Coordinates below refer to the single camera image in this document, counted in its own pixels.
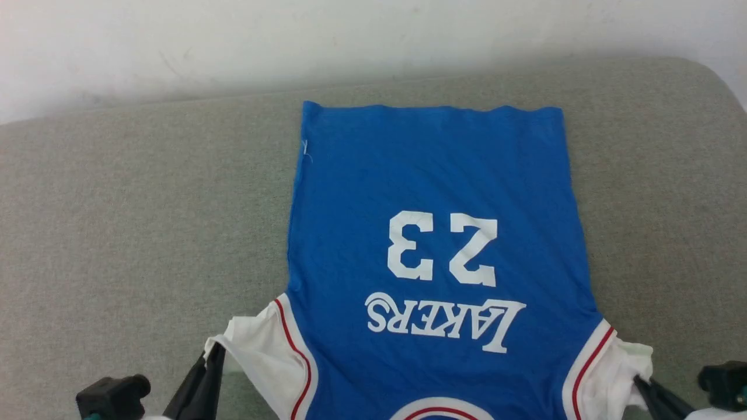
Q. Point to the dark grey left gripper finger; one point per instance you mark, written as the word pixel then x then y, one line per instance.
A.
pixel 198 394

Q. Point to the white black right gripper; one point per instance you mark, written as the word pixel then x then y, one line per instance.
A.
pixel 723 415

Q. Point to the blue Lakers basketball jersey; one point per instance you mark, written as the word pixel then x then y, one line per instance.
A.
pixel 432 175

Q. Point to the grey fabric sofa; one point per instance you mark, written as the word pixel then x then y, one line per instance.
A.
pixel 146 233

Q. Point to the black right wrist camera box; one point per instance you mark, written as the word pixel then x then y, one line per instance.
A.
pixel 726 385

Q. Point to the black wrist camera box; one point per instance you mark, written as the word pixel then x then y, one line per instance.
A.
pixel 726 385
pixel 111 396

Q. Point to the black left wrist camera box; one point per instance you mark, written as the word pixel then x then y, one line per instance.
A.
pixel 111 396

